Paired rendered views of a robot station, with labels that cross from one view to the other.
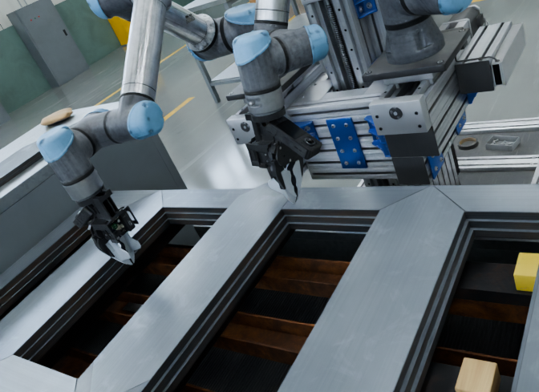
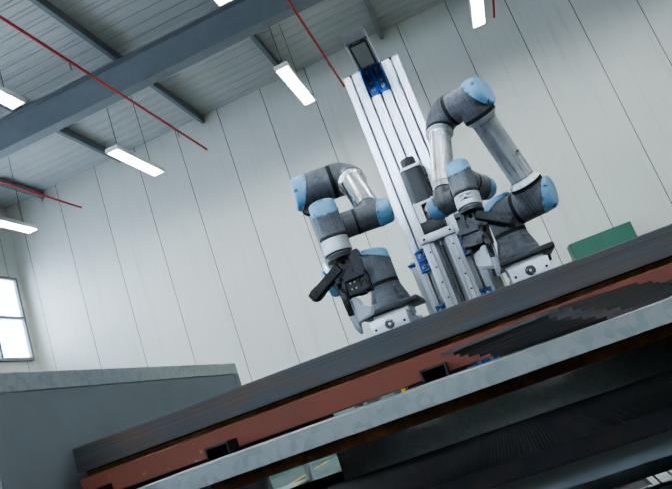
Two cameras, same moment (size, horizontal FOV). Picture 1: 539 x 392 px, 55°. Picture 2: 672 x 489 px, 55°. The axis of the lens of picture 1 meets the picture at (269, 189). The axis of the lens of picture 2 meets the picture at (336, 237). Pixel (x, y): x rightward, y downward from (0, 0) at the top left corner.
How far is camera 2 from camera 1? 152 cm
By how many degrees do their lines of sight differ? 53
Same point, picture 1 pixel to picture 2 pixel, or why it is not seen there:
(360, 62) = (472, 284)
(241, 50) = (457, 163)
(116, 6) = (319, 191)
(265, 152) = (475, 232)
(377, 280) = not seen: hidden behind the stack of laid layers
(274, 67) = (475, 179)
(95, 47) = not seen: outside the picture
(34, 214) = (165, 402)
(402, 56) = (517, 249)
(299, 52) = (485, 179)
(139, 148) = not seen: hidden behind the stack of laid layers
